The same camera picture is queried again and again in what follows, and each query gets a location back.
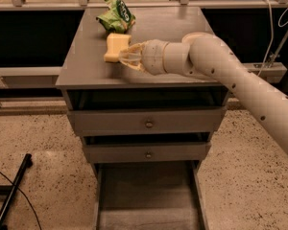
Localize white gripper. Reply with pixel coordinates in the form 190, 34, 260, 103
119, 39, 168, 75

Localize yellow sponge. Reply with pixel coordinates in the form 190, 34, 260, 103
104, 33, 132, 62

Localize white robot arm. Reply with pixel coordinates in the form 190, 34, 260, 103
119, 33, 288, 154

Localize brass top drawer knob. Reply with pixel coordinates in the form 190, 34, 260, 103
145, 120, 154, 127

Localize brass drawer knob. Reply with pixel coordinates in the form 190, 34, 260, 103
145, 120, 154, 127
145, 152, 152, 158

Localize grey top drawer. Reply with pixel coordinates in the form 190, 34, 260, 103
67, 107, 226, 136

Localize grey drawer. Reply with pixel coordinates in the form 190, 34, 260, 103
67, 107, 226, 136
93, 161, 210, 230
83, 142, 211, 163

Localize grey drawer cabinet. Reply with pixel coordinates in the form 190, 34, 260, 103
56, 6, 243, 230

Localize grey middle drawer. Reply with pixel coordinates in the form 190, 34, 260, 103
83, 142, 211, 163

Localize brass middle drawer knob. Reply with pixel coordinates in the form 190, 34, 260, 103
145, 152, 152, 158

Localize grey bottom drawer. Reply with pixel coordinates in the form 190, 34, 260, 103
93, 161, 210, 230

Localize green chip bag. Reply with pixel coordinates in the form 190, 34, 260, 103
96, 0, 135, 34

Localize white bowl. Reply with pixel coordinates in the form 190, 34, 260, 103
181, 32, 212, 44

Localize grey metal railing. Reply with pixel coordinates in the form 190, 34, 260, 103
0, 0, 288, 117

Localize black metal stand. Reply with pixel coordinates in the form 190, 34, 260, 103
0, 153, 33, 230

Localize black floor cable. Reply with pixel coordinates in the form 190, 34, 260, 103
0, 161, 43, 230

